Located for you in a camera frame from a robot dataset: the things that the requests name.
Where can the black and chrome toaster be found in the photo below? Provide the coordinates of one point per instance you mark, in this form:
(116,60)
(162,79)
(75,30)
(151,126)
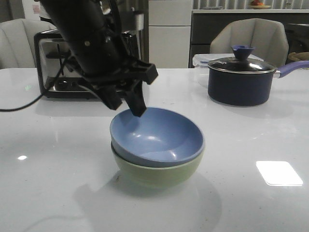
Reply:
(50,50)

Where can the dark blue saucepan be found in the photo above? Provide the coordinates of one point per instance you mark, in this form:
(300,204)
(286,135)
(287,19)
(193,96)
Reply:
(246,89)

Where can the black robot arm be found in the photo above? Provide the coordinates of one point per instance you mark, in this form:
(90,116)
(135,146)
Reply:
(99,54)

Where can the glass pot lid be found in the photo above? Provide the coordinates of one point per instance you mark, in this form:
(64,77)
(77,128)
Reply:
(241,63)

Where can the white refrigerator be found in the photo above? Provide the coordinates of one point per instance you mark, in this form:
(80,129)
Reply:
(169,32)

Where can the beige armchair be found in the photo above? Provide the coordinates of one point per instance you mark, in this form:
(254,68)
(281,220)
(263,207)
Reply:
(268,37)
(17,42)

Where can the clear plastic container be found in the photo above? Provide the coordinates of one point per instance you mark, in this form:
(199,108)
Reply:
(203,59)

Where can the beige armchair left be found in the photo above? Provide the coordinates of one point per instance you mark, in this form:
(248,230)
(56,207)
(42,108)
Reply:
(17,42)

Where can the blue bowl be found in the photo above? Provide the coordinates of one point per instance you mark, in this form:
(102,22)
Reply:
(159,138)

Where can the wicker basket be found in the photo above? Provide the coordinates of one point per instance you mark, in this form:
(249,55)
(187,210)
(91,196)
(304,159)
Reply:
(293,56)

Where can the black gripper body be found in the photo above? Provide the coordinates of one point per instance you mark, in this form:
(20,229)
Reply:
(131,70)

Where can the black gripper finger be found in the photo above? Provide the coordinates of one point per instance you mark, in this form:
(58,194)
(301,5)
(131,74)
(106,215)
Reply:
(109,97)
(134,99)

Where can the beige armchair right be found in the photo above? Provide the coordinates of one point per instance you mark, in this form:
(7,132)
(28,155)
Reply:
(268,37)

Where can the green bowl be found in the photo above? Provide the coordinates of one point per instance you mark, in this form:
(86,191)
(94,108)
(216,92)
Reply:
(155,177)

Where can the fruit bowl on counter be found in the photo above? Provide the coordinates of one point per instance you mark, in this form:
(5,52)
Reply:
(257,4)

